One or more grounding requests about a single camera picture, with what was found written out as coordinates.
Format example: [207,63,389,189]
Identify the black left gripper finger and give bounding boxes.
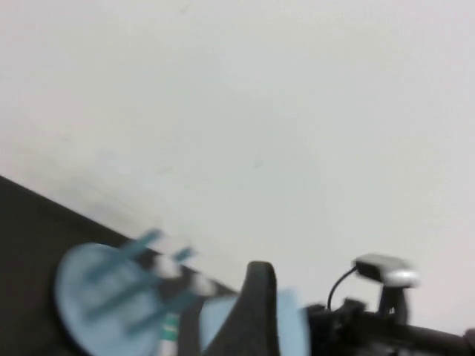
[202,261,280,356]

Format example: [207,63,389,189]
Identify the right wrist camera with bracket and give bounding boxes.
[350,254,421,323]

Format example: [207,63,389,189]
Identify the light blue plastic cup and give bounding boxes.
[199,287,311,356]

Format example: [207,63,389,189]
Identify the blue cup stand white caps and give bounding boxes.
[53,228,231,356]

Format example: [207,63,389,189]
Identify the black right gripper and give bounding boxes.
[307,298,461,356]

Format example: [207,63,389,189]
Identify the black right camera cable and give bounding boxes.
[328,266,359,311]

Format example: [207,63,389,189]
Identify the white green glue stick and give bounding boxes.
[158,313,180,356]

